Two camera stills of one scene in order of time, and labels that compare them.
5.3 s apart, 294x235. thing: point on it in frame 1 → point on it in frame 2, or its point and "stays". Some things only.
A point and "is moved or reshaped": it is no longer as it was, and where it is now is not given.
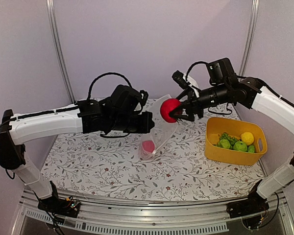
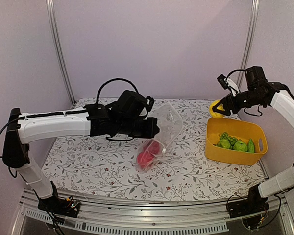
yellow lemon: [247, 137] → [220, 106]
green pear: [240, 146] stays
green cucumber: [251, 149] stays
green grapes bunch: [232, 140] stays
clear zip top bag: [151, 142] is moved or reshaped
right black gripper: [191, 100] → [226, 102]
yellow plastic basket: [215, 126] stays
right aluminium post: [252, 29] stays
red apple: [148, 146] → [145, 159]
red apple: [166, 105] → [151, 146]
